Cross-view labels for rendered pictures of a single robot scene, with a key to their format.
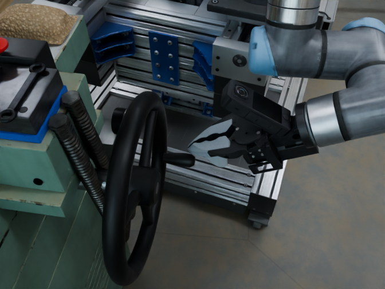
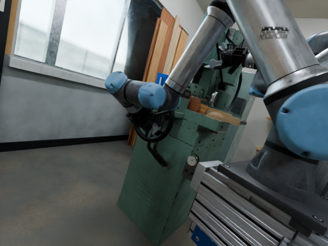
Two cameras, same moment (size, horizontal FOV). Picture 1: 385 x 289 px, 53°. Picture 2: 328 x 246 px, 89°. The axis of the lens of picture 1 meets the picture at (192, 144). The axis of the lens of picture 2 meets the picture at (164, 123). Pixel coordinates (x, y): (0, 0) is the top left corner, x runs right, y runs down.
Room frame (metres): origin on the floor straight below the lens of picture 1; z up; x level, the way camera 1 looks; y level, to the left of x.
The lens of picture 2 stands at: (0.79, -0.70, 0.95)
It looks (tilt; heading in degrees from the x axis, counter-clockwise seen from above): 10 degrees down; 116
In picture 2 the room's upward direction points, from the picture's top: 18 degrees clockwise
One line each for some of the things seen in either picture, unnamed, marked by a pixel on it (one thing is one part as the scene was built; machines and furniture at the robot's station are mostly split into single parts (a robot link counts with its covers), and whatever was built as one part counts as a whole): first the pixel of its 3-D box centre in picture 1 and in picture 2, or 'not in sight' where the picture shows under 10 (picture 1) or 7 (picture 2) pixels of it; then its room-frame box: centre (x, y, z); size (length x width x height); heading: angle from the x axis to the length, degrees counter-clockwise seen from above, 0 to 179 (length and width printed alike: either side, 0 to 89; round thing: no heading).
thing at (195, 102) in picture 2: not in sight; (185, 101); (0.39, 0.33, 0.94); 0.20 x 0.01 x 0.08; 171
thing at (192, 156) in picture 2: (120, 124); (193, 161); (0.60, 0.17, 0.65); 0.06 x 0.04 x 0.08; 171
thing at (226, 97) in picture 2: not in sight; (221, 101); (0.56, 0.57, 1.02); 0.09 x 0.07 x 0.12; 171
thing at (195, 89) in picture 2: not in sight; (194, 91); (0.38, 0.43, 1.03); 0.14 x 0.07 x 0.09; 81
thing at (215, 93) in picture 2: not in sight; (215, 98); (0.52, 0.52, 1.02); 0.12 x 0.03 x 0.12; 81
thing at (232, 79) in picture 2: not in sight; (232, 74); (0.56, 0.60, 1.22); 0.09 x 0.08 x 0.15; 81
